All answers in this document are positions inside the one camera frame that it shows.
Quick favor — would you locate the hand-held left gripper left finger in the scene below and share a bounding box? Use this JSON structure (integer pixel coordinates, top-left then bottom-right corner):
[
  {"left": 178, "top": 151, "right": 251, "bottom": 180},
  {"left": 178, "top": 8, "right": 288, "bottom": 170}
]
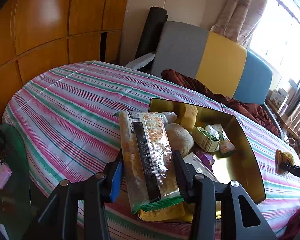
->
[{"left": 38, "top": 150, "right": 124, "bottom": 240}]

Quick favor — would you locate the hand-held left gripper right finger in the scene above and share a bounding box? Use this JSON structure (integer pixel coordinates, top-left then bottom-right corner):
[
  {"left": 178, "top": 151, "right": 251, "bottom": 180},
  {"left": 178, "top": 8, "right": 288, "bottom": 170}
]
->
[{"left": 172, "top": 150, "right": 277, "bottom": 240}]

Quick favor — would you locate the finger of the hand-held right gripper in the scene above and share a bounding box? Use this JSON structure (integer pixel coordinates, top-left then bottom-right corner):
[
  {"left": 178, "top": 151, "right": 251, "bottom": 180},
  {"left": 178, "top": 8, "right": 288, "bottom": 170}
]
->
[{"left": 277, "top": 161, "right": 300, "bottom": 180}]

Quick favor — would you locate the yellow knitted item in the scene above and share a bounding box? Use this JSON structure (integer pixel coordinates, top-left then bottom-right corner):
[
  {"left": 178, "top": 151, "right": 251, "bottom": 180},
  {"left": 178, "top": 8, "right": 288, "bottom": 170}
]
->
[{"left": 275, "top": 149, "right": 295, "bottom": 176}]

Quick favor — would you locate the long white box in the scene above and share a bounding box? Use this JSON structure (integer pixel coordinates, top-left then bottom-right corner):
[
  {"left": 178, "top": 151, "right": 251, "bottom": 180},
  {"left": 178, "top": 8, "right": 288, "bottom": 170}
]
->
[{"left": 183, "top": 152, "right": 220, "bottom": 183}]

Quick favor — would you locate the purple snack packet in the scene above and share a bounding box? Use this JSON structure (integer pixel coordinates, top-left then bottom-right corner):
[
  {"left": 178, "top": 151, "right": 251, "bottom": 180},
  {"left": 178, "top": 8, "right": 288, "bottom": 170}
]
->
[{"left": 196, "top": 152, "right": 215, "bottom": 173}]

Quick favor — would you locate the beige knitted item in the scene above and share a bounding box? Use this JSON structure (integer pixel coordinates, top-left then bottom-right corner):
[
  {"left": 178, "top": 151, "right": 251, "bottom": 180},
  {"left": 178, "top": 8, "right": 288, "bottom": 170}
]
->
[{"left": 164, "top": 122, "right": 195, "bottom": 157}]

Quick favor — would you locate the green edged cracker packet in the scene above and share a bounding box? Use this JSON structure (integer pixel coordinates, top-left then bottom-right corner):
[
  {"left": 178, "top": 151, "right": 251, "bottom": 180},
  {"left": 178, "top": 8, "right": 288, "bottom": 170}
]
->
[{"left": 112, "top": 110, "right": 185, "bottom": 215}]

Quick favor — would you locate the small green box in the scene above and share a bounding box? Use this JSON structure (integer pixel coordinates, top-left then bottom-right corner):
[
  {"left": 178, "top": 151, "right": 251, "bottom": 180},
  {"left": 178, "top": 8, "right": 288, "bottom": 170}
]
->
[{"left": 191, "top": 126, "right": 220, "bottom": 153}]

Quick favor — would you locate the small yellow sponge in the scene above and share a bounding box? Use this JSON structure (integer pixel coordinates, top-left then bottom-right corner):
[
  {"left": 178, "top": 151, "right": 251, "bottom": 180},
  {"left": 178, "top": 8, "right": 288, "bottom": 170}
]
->
[{"left": 137, "top": 201, "right": 186, "bottom": 222}]

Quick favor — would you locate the yellow label cracker packet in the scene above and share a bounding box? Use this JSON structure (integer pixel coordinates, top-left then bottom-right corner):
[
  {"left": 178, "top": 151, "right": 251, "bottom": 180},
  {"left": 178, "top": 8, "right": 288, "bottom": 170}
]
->
[{"left": 216, "top": 126, "right": 236, "bottom": 155}]

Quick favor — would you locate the gold tin box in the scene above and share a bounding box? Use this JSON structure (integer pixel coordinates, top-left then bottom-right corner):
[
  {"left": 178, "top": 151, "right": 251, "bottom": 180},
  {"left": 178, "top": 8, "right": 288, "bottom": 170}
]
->
[{"left": 137, "top": 97, "right": 266, "bottom": 224}]

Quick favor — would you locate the small white plastic bundle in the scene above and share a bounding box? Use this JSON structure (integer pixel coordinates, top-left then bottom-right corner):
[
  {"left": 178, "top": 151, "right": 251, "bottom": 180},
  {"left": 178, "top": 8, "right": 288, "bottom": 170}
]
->
[{"left": 162, "top": 111, "right": 178, "bottom": 125}]

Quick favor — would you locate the large yellow sponge block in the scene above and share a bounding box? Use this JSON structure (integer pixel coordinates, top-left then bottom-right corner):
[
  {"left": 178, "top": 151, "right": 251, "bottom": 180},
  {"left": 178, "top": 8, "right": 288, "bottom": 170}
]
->
[{"left": 178, "top": 104, "right": 198, "bottom": 134}]

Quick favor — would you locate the wooden desk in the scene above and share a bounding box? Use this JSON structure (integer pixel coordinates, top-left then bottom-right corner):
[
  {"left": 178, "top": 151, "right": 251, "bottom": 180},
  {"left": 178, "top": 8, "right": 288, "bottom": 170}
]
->
[{"left": 265, "top": 97, "right": 300, "bottom": 160}]

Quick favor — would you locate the red garment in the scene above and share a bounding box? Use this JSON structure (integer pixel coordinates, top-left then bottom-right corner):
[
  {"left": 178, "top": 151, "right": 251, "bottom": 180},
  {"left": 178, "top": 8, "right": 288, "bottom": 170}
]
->
[{"left": 282, "top": 190, "right": 300, "bottom": 240}]

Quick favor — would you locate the white box on shelf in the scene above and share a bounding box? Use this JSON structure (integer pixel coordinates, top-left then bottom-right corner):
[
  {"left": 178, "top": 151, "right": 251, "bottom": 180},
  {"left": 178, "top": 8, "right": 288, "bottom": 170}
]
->
[{"left": 270, "top": 88, "right": 289, "bottom": 110}]

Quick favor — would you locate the maroon cloth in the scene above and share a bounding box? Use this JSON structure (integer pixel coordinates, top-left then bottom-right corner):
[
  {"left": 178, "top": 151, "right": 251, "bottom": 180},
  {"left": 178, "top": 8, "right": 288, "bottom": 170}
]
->
[{"left": 161, "top": 69, "right": 280, "bottom": 137}]

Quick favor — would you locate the striped bed sheet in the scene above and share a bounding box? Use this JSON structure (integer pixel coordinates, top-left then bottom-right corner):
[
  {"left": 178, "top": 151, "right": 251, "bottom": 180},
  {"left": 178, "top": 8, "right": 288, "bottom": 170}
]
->
[{"left": 2, "top": 60, "right": 300, "bottom": 240}]

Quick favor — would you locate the green glass side table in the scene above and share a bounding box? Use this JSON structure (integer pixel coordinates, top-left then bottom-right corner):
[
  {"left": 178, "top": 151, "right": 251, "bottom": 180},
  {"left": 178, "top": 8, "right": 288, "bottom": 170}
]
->
[{"left": 0, "top": 124, "right": 32, "bottom": 240}]

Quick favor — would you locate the pink cloth item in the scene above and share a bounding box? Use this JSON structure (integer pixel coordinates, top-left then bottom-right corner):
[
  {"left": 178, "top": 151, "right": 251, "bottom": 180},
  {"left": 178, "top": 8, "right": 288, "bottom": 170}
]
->
[{"left": 0, "top": 164, "right": 13, "bottom": 190}]

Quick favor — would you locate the white foam board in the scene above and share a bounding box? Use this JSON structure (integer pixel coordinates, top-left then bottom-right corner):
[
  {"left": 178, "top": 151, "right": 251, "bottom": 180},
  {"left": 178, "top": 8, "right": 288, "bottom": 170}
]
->
[{"left": 125, "top": 52, "right": 156, "bottom": 71}]

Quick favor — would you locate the grey yellow blue headboard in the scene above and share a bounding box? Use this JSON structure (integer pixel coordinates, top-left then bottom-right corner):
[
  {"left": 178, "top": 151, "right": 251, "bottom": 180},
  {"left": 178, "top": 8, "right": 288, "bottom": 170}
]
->
[{"left": 151, "top": 21, "right": 273, "bottom": 105}]

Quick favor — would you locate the bright window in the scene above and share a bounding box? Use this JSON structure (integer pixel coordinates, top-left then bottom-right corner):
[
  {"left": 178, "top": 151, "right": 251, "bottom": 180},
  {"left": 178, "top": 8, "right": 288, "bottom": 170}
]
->
[{"left": 247, "top": 0, "right": 300, "bottom": 85}]

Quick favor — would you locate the black rolled mat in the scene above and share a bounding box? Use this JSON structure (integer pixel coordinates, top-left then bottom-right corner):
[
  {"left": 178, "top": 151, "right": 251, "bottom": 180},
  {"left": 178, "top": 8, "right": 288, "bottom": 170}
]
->
[{"left": 135, "top": 6, "right": 169, "bottom": 60}]

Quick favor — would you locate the wooden wardrobe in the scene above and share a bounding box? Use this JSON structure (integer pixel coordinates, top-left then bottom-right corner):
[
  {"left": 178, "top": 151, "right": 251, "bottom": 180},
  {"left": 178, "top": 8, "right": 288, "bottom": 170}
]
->
[{"left": 0, "top": 0, "right": 133, "bottom": 124}]

